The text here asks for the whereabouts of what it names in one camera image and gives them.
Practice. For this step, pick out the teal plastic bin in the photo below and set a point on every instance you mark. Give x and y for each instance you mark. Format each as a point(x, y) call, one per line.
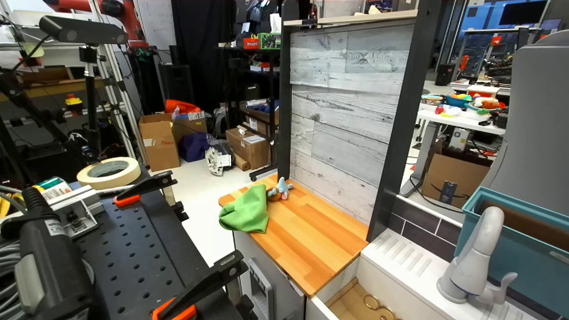
point(502, 249)

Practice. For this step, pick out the green and white label roll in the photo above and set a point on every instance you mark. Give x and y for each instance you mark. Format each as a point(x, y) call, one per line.
point(53, 189)

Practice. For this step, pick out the green box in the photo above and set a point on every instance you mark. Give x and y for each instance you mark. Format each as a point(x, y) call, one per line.
point(269, 41)

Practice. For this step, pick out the toy kitchen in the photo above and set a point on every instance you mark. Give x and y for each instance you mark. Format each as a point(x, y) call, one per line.
point(342, 106)

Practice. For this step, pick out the blue bag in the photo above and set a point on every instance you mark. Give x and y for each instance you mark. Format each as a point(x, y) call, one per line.
point(193, 147)

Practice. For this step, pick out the white metal frame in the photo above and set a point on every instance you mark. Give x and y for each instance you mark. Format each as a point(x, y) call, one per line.
point(116, 89)

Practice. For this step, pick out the roll of masking tape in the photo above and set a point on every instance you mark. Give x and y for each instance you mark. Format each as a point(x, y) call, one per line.
point(91, 177)

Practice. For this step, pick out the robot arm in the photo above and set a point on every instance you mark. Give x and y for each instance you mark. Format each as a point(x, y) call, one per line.
point(535, 124)

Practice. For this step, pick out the toy kitchen sink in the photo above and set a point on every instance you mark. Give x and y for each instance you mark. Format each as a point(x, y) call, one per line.
point(351, 304)

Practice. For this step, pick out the blue and brown plush toy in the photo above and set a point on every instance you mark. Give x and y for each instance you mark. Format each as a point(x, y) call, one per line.
point(281, 189)

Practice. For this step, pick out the cardboard box with white label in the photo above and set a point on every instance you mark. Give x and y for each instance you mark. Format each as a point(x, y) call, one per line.
point(249, 146)
point(189, 126)

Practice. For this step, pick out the camera on tripod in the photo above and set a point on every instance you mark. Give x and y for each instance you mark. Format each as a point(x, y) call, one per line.
point(84, 30)

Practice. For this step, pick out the grey toy kitchen tap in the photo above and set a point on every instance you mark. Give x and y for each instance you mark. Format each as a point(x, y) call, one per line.
point(475, 258)

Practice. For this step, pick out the orange bag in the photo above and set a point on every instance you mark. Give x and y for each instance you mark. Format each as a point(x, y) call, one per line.
point(180, 106)

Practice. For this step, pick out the green towel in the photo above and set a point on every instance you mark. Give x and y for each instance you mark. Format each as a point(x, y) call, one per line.
point(246, 211)

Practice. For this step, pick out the heap of colourful toys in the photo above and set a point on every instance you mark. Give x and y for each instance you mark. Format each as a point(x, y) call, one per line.
point(471, 103)

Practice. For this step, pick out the black shelf rack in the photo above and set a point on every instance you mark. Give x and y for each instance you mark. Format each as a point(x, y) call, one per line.
point(266, 120)

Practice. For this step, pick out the black speaker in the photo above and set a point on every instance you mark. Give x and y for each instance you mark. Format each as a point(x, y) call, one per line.
point(444, 74)

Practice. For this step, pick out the cardboard box with black tape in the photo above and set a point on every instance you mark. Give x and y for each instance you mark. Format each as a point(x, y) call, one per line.
point(451, 180)

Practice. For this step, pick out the black perforated workbench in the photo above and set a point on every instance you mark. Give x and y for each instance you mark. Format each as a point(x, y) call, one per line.
point(138, 249)

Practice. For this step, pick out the tall cardboard box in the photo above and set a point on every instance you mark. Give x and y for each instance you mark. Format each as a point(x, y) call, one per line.
point(161, 146)

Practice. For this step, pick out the red box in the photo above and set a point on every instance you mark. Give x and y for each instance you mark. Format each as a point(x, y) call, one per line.
point(251, 43)

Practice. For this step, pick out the silver metal bracket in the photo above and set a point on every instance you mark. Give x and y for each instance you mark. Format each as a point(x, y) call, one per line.
point(73, 209)

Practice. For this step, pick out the black clamp with orange trigger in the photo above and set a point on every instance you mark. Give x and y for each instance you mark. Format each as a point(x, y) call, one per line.
point(144, 186)
point(204, 284)

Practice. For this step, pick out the white table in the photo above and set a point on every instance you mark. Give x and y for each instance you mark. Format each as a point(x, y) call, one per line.
point(458, 121)

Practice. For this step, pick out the black handheld tool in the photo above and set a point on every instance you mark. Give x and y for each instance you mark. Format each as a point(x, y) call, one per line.
point(49, 262)

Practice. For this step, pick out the white and black device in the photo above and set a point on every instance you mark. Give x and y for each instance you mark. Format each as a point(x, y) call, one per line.
point(218, 160)

